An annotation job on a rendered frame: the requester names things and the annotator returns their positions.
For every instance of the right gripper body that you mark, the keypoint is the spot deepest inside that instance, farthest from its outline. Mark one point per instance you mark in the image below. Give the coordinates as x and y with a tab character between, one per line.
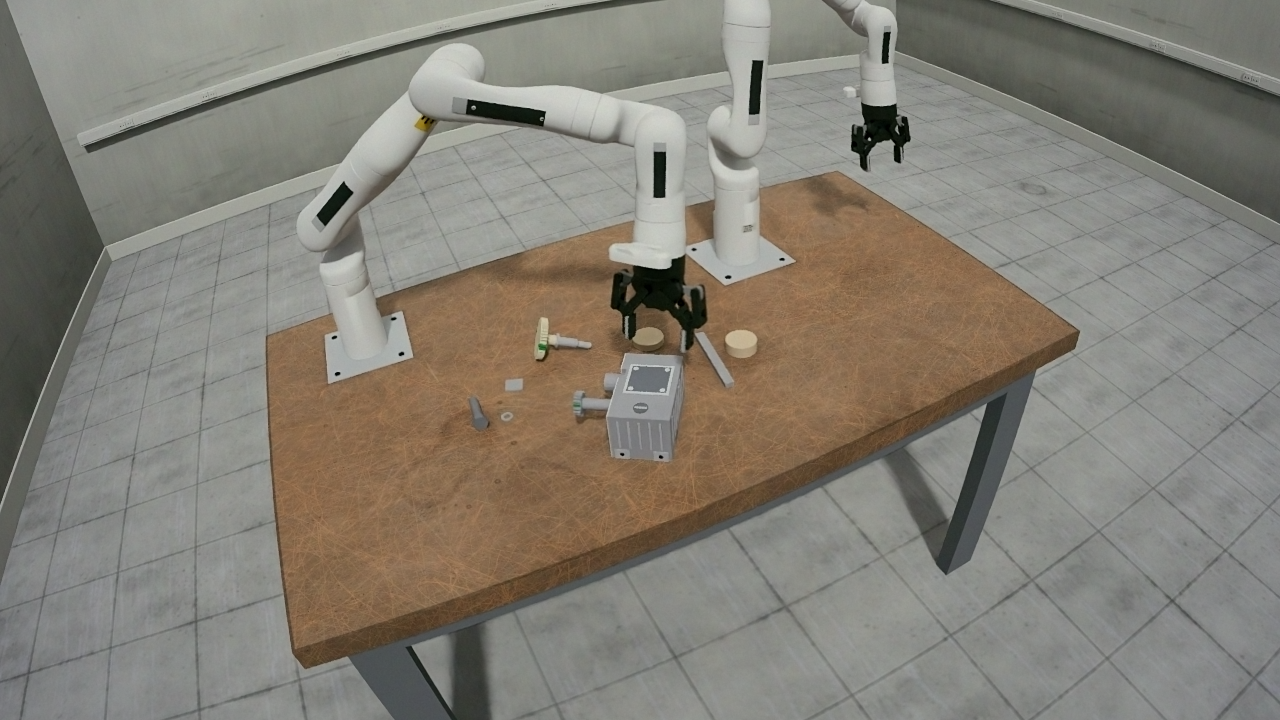
656	279

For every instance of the grey rectangular bar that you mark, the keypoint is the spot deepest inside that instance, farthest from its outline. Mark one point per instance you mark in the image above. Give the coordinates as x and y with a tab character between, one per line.
714	360

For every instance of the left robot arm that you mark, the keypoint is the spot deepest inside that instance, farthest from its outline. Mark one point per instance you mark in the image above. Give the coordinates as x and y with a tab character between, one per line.
745	40

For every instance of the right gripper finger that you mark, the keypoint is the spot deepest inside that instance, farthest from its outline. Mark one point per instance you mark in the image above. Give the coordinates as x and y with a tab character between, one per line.
619	286
696	297

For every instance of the grey hex bolt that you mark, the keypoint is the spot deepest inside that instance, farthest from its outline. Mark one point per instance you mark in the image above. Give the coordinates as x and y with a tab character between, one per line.
479	421

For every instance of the cream gear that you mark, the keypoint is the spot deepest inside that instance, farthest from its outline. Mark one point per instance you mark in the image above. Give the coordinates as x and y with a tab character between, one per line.
542	340

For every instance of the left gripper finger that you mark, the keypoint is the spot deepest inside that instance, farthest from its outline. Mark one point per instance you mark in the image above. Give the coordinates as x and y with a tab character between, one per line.
859	142
904	133

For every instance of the grey engine case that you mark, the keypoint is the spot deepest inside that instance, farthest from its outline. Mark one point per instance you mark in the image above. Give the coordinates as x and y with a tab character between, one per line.
640	417

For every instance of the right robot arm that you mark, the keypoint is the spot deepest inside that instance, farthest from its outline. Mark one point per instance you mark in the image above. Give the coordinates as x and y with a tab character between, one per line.
442	91

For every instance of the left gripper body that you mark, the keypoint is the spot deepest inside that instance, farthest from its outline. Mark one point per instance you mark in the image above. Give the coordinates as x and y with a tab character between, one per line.
881	114

